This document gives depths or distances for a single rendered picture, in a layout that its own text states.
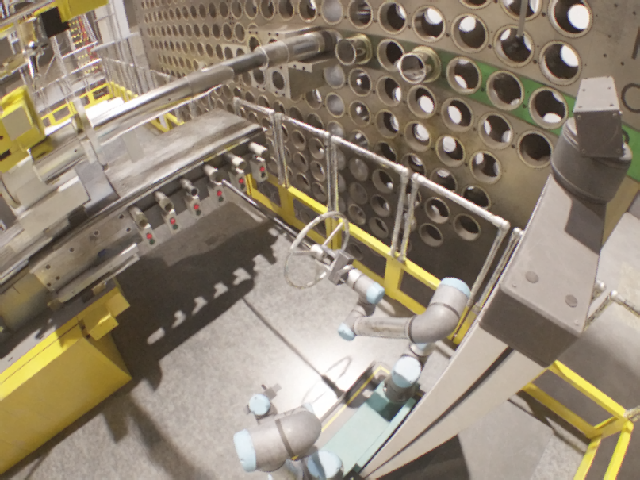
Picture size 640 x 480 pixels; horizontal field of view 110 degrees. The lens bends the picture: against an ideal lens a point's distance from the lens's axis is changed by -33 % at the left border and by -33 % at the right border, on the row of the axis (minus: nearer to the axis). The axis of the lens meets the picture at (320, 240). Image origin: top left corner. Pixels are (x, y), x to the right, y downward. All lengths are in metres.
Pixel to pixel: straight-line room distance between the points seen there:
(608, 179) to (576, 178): 0.03
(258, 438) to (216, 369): 1.34
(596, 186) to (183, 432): 2.12
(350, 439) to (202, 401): 1.00
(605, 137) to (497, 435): 1.07
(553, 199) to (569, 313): 0.11
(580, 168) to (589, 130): 0.05
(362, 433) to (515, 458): 0.67
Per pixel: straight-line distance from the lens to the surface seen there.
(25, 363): 2.25
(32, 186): 1.93
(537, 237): 0.24
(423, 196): 2.79
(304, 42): 2.54
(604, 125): 0.25
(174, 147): 2.37
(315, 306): 2.29
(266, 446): 0.89
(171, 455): 2.16
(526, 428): 1.27
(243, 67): 2.27
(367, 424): 1.54
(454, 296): 1.10
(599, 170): 0.30
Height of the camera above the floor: 1.93
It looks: 46 degrees down
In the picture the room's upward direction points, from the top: 4 degrees counter-clockwise
